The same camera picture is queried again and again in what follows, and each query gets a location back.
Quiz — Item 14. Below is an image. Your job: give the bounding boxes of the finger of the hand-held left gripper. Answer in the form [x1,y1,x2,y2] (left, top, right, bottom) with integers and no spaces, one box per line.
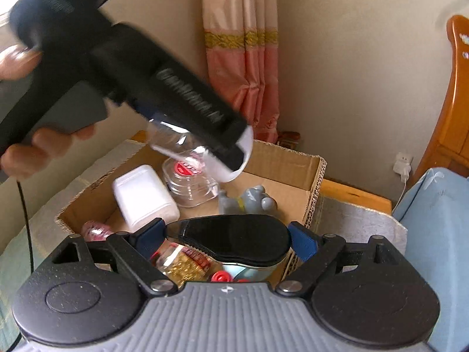
[91,24,249,171]

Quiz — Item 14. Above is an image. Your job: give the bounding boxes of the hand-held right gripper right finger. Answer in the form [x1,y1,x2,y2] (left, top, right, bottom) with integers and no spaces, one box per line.
[275,222,398,297]

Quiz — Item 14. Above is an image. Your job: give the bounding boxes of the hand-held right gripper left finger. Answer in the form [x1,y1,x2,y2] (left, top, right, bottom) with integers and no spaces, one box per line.
[51,218,180,297]

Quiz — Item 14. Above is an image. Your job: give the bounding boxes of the small glass bottle gold contents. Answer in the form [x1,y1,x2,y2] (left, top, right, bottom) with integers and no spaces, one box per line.
[152,242,220,288]

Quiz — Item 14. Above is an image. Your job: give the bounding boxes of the clear bottle silver cap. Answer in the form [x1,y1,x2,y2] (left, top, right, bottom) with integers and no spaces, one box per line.
[146,115,254,183]

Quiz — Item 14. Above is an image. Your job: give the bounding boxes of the mint green egg-shaped toy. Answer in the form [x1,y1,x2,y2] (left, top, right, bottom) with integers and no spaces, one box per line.
[220,257,288,288]

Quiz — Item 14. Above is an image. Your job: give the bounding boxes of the clear plastic cup red label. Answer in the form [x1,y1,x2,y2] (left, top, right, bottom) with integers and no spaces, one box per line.
[161,156,220,209]

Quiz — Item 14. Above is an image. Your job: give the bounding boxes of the grey hippo toy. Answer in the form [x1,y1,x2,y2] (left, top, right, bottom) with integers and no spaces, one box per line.
[218,185,279,215]

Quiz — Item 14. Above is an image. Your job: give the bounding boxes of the black oval plastic object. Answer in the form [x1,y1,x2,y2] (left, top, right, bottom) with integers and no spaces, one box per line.
[166,214,293,268]

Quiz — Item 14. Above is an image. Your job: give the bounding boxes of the cardboard box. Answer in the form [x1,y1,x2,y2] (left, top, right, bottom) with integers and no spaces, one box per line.
[55,137,328,290]

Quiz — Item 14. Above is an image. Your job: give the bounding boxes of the red toy train block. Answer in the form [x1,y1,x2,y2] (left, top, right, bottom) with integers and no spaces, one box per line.
[210,269,250,285]

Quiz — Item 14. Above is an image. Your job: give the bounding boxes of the person's left hand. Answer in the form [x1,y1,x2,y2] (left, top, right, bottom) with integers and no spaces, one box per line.
[0,46,98,182]

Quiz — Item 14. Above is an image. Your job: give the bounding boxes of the white plastic container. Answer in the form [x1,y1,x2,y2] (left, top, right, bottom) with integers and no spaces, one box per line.
[112,164,181,230]

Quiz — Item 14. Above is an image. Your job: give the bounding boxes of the pink striped curtain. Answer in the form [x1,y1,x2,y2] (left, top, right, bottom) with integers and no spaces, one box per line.
[200,0,281,143]

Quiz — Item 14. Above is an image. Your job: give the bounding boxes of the dark brown object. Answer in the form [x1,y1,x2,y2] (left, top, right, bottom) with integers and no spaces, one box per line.
[276,130,302,147]

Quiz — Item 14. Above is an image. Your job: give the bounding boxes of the light blue cloth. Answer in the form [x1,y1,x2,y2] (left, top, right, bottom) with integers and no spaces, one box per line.
[392,167,469,352]

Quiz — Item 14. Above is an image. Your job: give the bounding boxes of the wooden chair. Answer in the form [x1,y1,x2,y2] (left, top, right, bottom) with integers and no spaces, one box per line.
[416,15,469,187]

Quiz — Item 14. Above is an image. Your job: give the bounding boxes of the white charger with cable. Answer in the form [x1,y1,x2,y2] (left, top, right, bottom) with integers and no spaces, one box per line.
[393,163,412,206]

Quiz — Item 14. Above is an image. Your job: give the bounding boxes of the black cable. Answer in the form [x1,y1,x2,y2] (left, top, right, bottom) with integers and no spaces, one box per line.
[15,176,37,275]

